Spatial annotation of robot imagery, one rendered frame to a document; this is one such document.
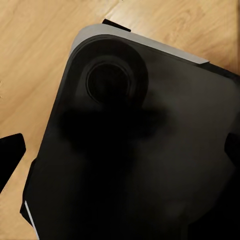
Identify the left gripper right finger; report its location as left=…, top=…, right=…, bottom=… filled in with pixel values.
left=224, top=133, right=240, bottom=173

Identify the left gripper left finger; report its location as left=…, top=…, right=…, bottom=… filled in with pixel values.
left=0, top=133, right=26, bottom=193

